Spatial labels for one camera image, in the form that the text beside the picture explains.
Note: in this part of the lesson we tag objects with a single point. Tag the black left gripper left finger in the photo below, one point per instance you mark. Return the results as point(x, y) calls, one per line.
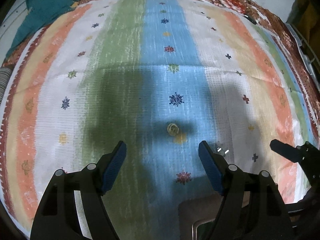
point(56, 216)

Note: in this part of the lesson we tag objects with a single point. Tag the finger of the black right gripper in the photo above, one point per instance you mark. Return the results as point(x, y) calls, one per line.
point(287, 151)

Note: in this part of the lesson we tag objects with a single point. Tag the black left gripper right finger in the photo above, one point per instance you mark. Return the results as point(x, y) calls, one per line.
point(251, 208)

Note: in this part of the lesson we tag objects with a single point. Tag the clear jewelry organizer box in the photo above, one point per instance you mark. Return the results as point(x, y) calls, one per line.
point(193, 213)

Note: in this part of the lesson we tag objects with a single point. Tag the clear plastic storage bin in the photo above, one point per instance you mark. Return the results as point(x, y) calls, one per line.
point(309, 56)

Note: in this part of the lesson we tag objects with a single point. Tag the black small device on bed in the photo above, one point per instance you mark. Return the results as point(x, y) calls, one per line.
point(249, 17)

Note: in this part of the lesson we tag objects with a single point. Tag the striped grey pillow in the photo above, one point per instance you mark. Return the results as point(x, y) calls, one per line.
point(5, 74)

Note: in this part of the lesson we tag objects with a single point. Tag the striped colourful bed sheet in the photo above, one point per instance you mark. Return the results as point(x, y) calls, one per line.
point(162, 76)

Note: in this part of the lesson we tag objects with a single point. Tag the teal cloth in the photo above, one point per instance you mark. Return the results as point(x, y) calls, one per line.
point(40, 14)

